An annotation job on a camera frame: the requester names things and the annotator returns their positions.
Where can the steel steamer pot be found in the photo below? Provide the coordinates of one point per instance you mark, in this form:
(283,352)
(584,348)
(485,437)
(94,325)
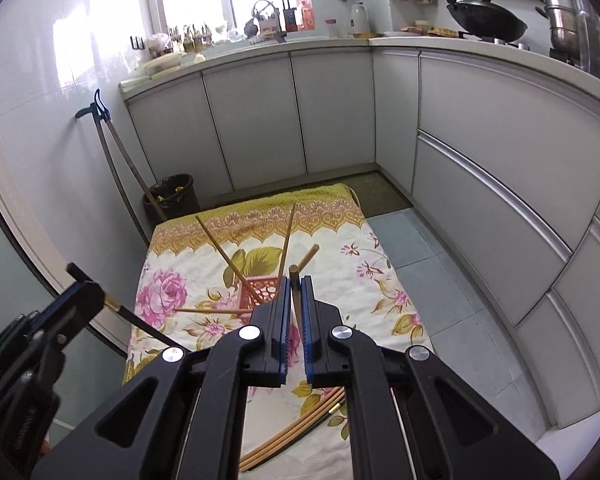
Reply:
(560,20)

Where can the red bottle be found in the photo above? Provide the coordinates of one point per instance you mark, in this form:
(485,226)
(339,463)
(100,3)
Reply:
(307,15)

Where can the floral printed cloth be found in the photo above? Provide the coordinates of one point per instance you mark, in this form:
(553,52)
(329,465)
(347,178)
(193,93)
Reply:
(340,280)

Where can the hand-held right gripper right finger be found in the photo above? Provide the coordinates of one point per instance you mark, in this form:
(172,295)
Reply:
(307,330)

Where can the black wok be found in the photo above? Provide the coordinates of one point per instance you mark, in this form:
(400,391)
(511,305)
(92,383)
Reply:
(485,20)

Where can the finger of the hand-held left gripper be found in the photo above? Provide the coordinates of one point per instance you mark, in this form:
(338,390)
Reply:
(77,305)

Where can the small red-lidded jar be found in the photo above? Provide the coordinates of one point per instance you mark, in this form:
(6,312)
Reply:
(332,29)

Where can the brown floor mat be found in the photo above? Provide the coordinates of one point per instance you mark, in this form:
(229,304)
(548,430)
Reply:
(380,195)

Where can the single wooden chopstick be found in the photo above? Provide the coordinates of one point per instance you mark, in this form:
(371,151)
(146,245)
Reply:
(310,255)
(205,311)
(295,290)
(287,240)
(225,257)

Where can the pale lidded container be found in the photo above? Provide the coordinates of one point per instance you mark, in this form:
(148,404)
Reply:
(161,66)

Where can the dark knife block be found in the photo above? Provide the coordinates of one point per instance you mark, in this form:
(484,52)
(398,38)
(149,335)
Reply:
(290,19)

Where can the white plastic bag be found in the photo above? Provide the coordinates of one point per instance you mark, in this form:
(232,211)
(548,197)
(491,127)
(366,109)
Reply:
(158,44)

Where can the clear glass jug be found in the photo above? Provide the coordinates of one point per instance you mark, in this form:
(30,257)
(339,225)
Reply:
(595,40)

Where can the black wall switch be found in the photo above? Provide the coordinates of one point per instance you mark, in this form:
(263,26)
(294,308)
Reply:
(137,43)

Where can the black chopstick gold band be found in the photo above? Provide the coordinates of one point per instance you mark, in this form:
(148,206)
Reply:
(140,324)

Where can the row of small bottles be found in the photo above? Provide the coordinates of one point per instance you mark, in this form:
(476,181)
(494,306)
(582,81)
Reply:
(192,40)

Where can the pink chopstick holder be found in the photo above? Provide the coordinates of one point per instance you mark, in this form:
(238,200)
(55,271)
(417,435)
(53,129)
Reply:
(262,290)

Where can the white cabinet with doors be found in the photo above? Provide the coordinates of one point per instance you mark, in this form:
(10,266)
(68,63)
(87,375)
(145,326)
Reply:
(260,120)

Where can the black trash bin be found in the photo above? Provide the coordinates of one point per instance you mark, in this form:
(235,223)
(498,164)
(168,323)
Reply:
(172,205)

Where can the pile of wooden chopsticks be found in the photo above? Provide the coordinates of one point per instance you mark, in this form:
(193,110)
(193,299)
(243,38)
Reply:
(290,435)

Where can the wall hook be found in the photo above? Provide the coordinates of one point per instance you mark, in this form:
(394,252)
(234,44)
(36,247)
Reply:
(94,105)

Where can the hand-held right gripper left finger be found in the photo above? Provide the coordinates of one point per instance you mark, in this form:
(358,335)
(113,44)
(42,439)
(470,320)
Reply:
(283,330)

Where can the white thermos kettle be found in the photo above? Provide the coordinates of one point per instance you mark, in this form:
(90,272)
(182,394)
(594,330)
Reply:
(358,21)

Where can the white cabinet with drawers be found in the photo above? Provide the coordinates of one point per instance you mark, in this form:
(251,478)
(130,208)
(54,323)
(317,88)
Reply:
(490,135)

